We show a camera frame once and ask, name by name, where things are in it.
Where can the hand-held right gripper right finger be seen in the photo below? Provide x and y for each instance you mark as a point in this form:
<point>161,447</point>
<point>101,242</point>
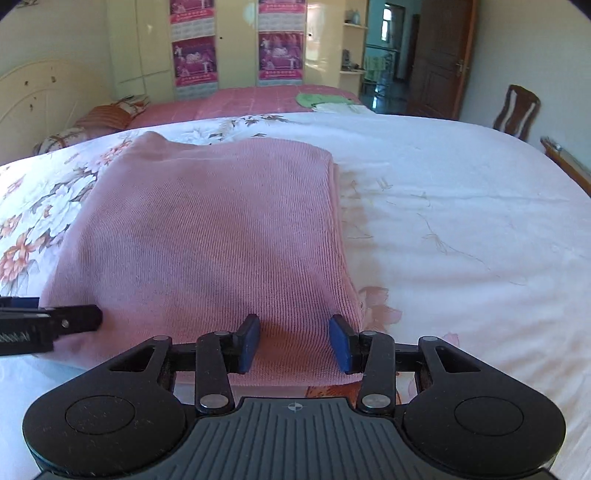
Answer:
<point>339,344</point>

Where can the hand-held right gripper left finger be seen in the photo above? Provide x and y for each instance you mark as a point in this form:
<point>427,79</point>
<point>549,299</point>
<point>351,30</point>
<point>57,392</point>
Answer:
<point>247,344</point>

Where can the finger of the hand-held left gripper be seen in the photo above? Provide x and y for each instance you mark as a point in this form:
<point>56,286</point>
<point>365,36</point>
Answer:
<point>78,318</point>

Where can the pink knit sweater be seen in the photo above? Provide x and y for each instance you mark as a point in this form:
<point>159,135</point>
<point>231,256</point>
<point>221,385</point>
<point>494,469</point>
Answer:
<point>207,230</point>

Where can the floral pillow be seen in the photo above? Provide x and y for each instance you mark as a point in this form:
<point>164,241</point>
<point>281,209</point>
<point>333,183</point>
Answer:
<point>60,138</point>

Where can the white floral bed sheet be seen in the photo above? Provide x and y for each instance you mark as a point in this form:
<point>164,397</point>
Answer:
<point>461,207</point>

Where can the orange striped pillow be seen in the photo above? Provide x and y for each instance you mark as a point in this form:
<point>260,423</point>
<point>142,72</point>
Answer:
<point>111,113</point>

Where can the cream bed headboard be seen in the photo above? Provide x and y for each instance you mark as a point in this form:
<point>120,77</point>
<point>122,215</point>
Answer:
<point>41,101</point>

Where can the white cloth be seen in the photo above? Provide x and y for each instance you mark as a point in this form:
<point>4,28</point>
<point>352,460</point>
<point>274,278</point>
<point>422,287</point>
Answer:
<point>339,109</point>

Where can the pink bed cover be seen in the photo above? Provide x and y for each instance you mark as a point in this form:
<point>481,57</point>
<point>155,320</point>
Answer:
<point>240,99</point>

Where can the green cloth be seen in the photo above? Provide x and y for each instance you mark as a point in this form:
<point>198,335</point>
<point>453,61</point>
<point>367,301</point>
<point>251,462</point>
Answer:
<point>318,99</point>

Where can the cream shelf unit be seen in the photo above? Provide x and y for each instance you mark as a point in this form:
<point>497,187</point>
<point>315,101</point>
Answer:
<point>353,78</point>

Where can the cream wardrobe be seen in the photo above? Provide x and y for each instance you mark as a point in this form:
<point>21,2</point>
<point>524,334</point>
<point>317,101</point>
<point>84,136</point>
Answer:
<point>138,46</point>

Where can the wooden bed footboard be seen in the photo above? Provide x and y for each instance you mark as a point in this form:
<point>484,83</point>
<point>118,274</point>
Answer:
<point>568,164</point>

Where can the dark wooden door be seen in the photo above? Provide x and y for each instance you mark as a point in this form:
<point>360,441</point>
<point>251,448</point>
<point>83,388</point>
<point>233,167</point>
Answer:
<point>438,69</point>

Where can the dark wooden chair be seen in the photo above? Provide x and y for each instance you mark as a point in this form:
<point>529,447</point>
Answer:
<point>517,104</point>

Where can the teal vase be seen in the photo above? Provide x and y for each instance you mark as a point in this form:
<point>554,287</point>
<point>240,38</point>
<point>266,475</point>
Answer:
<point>354,17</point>

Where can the pink wall poster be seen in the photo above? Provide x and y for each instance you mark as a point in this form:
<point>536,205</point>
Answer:
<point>279,53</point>
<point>194,60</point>
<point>281,5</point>
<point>187,11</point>

